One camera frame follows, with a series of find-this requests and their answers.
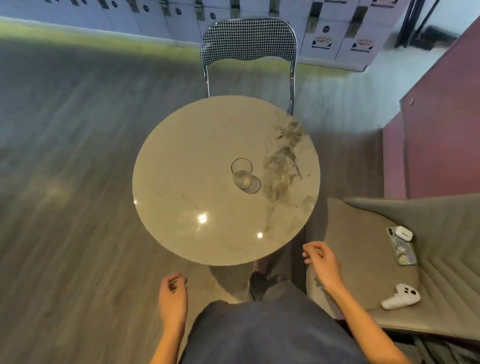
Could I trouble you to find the person's left hand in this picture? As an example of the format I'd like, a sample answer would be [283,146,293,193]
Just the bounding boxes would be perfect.
[158,272,189,331]

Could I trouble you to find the person's right hand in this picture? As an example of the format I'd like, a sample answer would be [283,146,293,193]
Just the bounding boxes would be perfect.
[302,241,346,297]

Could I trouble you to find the person's right forearm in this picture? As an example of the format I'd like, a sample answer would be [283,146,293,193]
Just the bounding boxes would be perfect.
[329,283,414,364]

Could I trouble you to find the person's left forearm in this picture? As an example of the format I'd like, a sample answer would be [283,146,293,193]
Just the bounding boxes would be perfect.
[150,325,187,364]

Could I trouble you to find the person's black shoe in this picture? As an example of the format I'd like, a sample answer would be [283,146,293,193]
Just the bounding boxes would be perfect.
[249,271,269,302]

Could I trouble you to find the phone with patterned case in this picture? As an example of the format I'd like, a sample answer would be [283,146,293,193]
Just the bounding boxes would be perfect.
[386,226,418,266]

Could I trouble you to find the person's dark grey trousers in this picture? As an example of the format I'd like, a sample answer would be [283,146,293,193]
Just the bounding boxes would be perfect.
[179,278,371,364]

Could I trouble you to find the white handheld controller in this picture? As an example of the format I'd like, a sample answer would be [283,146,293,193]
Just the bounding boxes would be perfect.
[380,283,422,311]

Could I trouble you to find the clear drinking glass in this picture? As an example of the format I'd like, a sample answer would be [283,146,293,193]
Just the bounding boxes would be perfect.
[230,157,262,195]

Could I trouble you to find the grey upholstered chair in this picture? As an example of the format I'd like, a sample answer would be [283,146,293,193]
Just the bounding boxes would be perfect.
[305,193,480,343]

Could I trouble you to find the dark red cabinet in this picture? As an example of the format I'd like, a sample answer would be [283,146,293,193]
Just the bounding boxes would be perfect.
[382,15,480,200]

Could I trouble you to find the houndstooth chrome folding chair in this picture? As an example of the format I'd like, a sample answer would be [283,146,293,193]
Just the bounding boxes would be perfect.
[200,17,298,116]

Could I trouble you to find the black metal stand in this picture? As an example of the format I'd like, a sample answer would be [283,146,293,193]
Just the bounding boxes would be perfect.
[395,0,461,52]

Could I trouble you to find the row of white lockers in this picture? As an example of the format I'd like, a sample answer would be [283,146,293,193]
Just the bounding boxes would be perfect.
[0,0,410,73]

